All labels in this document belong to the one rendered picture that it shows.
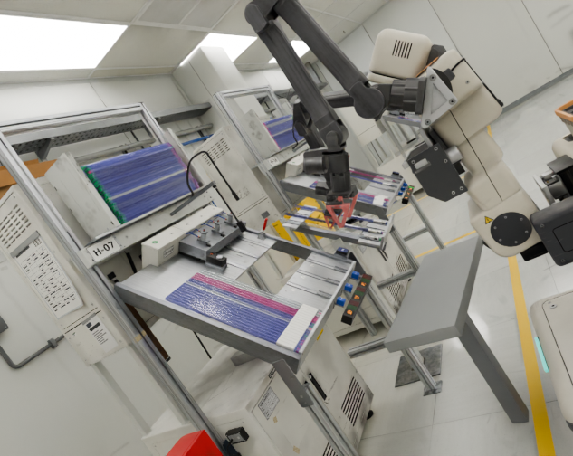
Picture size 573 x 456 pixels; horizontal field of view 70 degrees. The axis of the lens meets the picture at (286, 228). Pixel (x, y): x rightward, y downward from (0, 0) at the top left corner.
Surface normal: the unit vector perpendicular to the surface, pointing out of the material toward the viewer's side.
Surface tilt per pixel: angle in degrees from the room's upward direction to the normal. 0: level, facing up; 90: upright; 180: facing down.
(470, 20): 90
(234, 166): 90
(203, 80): 90
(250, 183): 90
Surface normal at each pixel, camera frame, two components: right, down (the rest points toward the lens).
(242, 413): -0.39, 0.36
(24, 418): 0.74, -0.43
